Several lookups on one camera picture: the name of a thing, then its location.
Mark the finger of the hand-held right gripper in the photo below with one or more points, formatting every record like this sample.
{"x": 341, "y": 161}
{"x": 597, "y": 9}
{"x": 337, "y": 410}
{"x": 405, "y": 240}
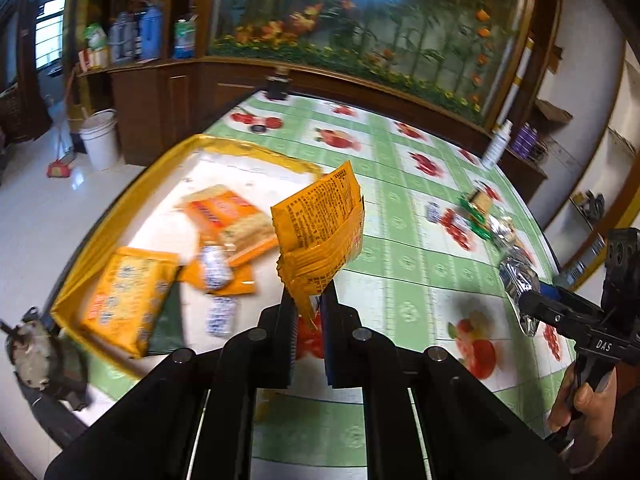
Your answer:
{"x": 545, "y": 307}
{"x": 555, "y": 291}

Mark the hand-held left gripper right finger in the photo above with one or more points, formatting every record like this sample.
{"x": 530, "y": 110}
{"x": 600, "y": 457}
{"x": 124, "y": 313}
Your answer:
{"x": 332, "y": 355}

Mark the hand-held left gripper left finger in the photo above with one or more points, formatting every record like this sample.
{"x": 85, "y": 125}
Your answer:
{"x": 285, "y": 350}

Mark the silver foil snack packet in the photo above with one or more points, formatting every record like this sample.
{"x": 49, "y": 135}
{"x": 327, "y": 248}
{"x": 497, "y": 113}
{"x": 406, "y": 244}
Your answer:
{"x": 520, "y": 280}

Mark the dark green snack packet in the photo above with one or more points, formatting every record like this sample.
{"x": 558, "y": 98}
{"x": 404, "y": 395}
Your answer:
{"x": 167, "y": 325}

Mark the orange cracker packet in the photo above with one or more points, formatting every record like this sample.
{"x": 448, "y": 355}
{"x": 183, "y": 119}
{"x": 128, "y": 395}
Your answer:
{"x": 225, "y": 215}

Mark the yellow printed snack packet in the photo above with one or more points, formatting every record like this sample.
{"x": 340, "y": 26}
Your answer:
{"x": 130, "y": 300}

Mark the yellow-edged white tray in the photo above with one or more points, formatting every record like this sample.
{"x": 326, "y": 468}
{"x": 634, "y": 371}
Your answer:
{"x": 165, "y": 200}

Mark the person's right hand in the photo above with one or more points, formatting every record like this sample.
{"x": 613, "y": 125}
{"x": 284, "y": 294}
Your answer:
{"x": 587, "y": 402}

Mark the dark tool bundle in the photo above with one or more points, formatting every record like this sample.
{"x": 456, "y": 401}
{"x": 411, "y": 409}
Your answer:
{"x": 592, "y": 205}

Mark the fruit print green tablecloth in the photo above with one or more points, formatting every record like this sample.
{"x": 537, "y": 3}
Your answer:
{"x": 400, "y": 270}

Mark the red candy packet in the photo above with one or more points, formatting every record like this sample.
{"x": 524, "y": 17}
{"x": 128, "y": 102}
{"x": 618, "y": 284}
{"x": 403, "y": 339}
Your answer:
{"x": 457, "y": 227}

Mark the white spray bottle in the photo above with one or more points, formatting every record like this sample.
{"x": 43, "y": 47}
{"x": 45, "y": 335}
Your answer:
{"x": 497, "y": 145}

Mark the brown cardboard piece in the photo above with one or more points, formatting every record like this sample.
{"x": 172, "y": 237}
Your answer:
{"x": 552, "y": 110}

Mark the black round disc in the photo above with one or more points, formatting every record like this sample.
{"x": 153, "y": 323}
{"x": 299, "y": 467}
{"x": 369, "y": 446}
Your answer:
{"x": 258, "y": 128}

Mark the dark glass bottle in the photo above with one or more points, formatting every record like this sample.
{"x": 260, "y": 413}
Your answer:
{"x": 276, "y": 85}

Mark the brown wooden cabinet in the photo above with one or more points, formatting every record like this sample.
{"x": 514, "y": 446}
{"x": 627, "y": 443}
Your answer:
{"x": 175, "y": 95}

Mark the white plastic bucket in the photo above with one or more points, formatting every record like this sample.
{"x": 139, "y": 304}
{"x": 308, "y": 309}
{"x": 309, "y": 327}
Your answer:
{"x": 100, "y": 137}

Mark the red head broom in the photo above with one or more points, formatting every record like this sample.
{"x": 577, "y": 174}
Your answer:
{"x": 60, "y": 167}

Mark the glass flower display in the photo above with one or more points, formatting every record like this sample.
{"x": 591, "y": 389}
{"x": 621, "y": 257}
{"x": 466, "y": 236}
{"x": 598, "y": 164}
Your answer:
{"x": 375, "y": 10}

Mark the blue thermos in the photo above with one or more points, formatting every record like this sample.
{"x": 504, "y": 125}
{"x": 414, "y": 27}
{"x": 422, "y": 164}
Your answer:
{"x": 149, "y": 35}

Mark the orange box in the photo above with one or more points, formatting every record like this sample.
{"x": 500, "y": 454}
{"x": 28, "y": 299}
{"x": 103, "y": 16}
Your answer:
{"x": 95, "y": 58}

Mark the grey thermos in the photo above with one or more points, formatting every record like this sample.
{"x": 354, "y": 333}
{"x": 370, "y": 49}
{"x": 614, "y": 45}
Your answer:
{"x": 122, "y": 37}

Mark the woven wicker basket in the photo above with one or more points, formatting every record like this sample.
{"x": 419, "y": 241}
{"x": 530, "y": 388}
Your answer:
{"x": 15, "y": 110}

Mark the green snack bag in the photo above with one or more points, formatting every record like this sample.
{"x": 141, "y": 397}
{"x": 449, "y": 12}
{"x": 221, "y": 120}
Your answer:
{"x": 95, "y": 40}

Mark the barred window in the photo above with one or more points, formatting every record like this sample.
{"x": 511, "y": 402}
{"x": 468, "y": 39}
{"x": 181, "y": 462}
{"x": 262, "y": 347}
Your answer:
{"x": 49, "y": 35}

